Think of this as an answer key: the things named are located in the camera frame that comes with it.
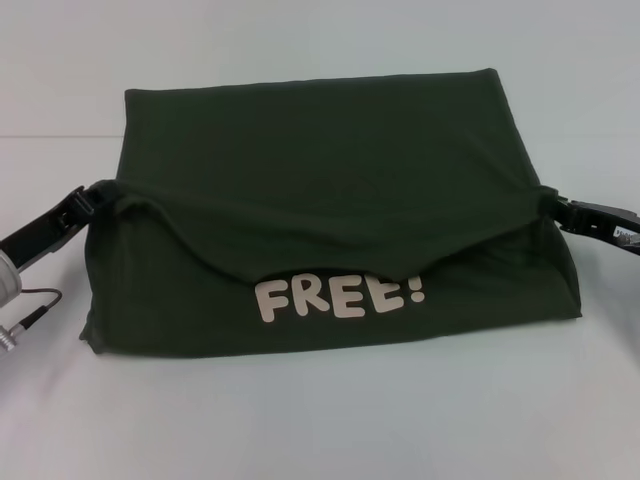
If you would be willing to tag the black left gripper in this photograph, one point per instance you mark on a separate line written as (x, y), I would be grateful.
(40, 232)

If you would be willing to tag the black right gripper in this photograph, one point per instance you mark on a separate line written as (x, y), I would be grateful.
(605, 225)

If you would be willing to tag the dark green t-shirt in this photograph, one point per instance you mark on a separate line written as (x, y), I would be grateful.
(325, 175)

